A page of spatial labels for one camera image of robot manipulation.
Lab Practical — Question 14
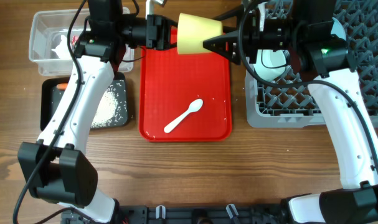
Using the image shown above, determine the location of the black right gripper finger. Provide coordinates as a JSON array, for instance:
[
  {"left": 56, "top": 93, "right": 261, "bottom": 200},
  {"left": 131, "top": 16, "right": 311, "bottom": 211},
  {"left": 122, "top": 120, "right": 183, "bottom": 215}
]
[
  {"left": 203, "top": 30, "right": 239, "bottom": 61},
  {"left": 213, "top": 4, "right": 245, "bottom": 22}
]

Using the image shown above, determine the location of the green bowl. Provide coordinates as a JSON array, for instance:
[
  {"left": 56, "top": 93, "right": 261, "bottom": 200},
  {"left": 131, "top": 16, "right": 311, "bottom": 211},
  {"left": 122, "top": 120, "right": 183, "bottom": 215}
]
[{"left": 253, "top": 50, "right": 286, "bottom": 82}]

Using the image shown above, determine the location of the yellow plastic cup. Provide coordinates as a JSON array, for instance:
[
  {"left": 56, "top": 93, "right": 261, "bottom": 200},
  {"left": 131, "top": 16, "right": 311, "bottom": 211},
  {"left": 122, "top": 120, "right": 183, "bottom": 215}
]
[{"left": 177, "top": 13, "right": 223, "bottom": 55}]

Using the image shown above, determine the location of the light blue plate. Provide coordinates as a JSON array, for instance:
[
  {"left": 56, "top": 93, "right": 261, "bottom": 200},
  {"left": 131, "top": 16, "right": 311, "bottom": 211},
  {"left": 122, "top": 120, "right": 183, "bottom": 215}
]
[{"left": 331, "top": 17, "right": 346, "bottom": 40}]

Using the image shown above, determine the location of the white plastic spoon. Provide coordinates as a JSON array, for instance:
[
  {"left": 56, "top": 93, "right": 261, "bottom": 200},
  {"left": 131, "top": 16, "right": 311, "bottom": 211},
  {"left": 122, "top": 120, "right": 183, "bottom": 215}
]
[{"left": 163, "top": 99, "right": 204, "bottom": 134}]

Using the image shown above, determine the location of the white rice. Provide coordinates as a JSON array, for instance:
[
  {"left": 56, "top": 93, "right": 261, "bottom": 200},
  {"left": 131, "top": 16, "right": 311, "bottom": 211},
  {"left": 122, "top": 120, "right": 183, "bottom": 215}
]
[{"left": 91, "top": 91, "right": 118, "bottom": 128}]

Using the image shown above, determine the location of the white tissue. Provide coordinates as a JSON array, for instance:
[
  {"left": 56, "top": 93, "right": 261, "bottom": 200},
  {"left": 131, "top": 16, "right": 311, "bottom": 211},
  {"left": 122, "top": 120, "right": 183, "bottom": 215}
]
[{"left": 52, "top": 35, "right": 71, "bottom": 60}]

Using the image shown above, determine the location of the orange carrot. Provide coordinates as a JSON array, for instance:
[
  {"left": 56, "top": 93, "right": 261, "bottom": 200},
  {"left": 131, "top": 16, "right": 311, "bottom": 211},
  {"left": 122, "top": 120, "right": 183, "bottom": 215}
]
[{"left": 56, "top": 83, "right": 68, "bottom": 90}]

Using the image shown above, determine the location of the red snack wrapper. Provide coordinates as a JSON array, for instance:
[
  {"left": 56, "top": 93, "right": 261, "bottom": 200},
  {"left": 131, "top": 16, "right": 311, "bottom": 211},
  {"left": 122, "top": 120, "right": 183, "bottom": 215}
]
[{"left": 71, "top": 35, "right": 79, "bottom": 47}]

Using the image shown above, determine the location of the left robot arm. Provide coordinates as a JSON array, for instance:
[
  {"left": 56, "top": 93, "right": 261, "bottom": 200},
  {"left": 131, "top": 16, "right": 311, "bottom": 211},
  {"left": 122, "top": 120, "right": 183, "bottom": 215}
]
[{"left": 17, "top": 1, "right": 177, "bottom": 223}]

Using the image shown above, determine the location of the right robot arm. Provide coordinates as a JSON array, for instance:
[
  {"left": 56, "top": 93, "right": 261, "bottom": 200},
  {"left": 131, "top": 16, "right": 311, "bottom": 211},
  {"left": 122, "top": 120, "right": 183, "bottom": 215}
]
[{"left": 202, "top": 1, "right": 378, "bottom": 223}]

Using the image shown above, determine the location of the grey dishwasher rack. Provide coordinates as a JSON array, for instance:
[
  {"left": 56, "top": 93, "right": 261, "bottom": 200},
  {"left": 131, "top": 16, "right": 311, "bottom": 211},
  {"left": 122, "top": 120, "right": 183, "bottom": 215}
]
[{"left": 245, "top": 0, "right": 378, "bottom": 128}]

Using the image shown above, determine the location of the black waste tray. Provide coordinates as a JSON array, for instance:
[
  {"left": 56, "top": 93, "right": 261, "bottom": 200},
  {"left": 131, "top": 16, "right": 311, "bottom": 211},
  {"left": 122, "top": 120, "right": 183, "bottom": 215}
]
[{"left": 40, "top": 72, "right": 130, "bottom": 130}]

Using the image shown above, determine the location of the red plastic tray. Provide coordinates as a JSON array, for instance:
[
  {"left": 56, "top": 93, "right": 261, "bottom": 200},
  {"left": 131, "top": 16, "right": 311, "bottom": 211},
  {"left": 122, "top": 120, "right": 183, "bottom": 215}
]
[{"left": 138, "top": 29, "right": 234, "bottom": 142}]

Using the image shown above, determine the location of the clear plastic bin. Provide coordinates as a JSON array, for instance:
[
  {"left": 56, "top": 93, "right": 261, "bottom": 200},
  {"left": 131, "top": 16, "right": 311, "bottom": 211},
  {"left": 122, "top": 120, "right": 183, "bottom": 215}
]
[{"left": 29, "top": 8, "right": 134, "bottom": 76}]

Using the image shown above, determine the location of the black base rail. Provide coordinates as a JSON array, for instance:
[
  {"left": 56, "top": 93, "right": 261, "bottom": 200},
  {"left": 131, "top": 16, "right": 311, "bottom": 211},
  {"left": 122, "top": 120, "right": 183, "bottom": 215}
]
[{"left": 60, "top": 203, "right": 301, "bottom": 224}]

